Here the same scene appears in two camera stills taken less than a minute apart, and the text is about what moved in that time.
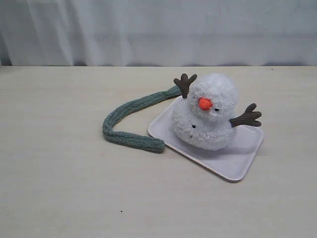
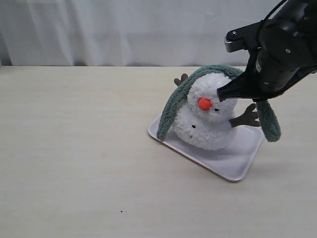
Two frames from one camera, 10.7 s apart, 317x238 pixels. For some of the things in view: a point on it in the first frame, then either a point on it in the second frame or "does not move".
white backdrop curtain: x=158 y=32 does not move
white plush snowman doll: x=204 y=118 does not move
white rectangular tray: x=229 y=162 does not move
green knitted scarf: x=155 y=145 → x=270 y=128
